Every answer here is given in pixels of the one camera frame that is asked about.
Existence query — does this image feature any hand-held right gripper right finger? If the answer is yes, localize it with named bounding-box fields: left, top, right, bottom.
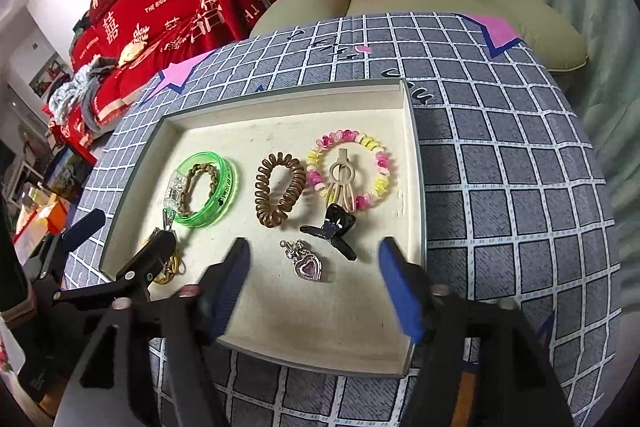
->
left=378, top=237, right=573, bottom=427

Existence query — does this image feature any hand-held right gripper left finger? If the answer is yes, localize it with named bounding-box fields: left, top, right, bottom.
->
left=52, top=238, right=251, bottom=427

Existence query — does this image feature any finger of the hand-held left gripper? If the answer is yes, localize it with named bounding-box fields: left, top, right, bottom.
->
left=31, top=210, right=107, bottom=294
left=52, top=231, right=179, bottom=309

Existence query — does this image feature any yellow cord bracelet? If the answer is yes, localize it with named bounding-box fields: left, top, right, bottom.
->
left=144, top=206, right=188, bottom=285

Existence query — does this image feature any pink heart silver pendant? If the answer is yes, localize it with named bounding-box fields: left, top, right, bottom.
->
left=280, top=239, right=326, bottom=283

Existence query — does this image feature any black hair claw clip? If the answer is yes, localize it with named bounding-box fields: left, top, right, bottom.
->
left=299, top=203, right=358, bottom=262

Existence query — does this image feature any brown braided bracelet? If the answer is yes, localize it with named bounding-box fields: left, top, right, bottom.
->
left=177, top=162, right=223, bottom=215

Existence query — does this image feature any green translucent bangle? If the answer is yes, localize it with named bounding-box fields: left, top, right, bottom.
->
left=162, top=149, right=240, bottom=228

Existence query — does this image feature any beige hair clip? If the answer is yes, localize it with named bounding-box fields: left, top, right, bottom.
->
left=325, top=148, right=370, bottom=214

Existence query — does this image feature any pink yellow spiral hair tie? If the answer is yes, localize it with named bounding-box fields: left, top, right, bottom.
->
left=306, top=130, right=391, bottom=208

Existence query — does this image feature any beige shallow tray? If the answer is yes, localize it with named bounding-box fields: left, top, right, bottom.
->
left=97, top=78, right=428, bottom=380

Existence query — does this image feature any orange box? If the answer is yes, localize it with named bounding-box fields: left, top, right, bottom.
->
left=15, top=199, right=71, bottom=258

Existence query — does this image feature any dark printed box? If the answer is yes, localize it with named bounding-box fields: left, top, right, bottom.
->
left=42, top=147, right=96, bottom=202

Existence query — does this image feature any grey white cloth pile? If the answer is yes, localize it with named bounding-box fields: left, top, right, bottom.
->
left=47, top=59, right=116, bottom=132

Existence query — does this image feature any grey checkered tablecloth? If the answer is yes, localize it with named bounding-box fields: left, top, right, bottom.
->
left=57, top=9, right=623, bottom=427

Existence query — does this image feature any small yellow plush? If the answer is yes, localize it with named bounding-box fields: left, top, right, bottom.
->
left=117, top=38, right=148, bottom=68

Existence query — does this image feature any red printed sofa blanket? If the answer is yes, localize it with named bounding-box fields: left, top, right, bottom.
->
left=47, top=0, right=316, bottom=148

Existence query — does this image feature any brown spiral hair tie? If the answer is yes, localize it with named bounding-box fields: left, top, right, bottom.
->
left=254, top=153, right=307, bottom=228

